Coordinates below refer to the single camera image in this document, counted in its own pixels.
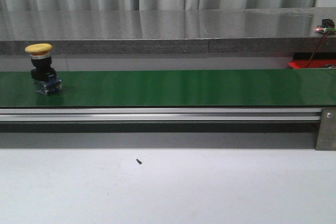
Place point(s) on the aluminium conveyor frame rail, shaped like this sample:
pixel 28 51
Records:
pixel 160 114

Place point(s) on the green conveyor belt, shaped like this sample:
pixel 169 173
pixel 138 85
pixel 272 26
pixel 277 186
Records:
pixel 270 87

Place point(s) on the grey metal support bracket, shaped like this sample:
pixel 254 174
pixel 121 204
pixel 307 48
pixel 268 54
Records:
pixel 326 136

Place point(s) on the grey stone shelf slab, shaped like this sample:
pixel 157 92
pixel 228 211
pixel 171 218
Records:
pixel 214 31

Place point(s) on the red plastic tray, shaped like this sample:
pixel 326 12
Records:
pixel 319 63

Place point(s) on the small green circuit board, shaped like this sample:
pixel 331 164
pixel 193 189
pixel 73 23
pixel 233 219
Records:
pixel 327 27

